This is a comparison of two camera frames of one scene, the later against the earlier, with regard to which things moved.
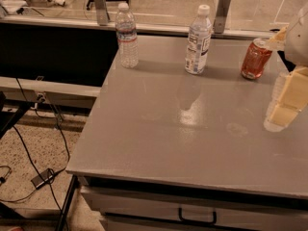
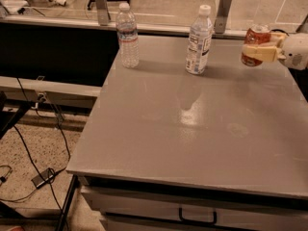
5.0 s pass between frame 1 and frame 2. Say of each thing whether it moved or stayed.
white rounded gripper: moved
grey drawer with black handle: stayed
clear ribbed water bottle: stayed
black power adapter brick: stayed
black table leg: stayed
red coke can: moved
